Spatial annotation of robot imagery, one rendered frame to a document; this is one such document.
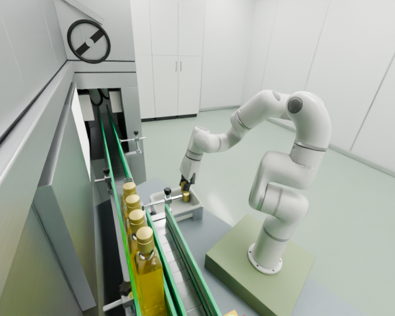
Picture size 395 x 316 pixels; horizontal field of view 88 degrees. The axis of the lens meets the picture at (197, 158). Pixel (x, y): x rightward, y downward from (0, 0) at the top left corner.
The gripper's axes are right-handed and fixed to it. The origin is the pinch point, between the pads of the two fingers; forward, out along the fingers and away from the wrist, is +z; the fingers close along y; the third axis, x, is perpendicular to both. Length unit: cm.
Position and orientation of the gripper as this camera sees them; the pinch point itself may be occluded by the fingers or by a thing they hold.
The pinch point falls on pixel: (184, 184)
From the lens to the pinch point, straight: 97.4
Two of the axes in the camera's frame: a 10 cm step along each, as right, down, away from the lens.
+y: 4.2, 4.7, -7.7
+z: -2.9, 8.8, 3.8
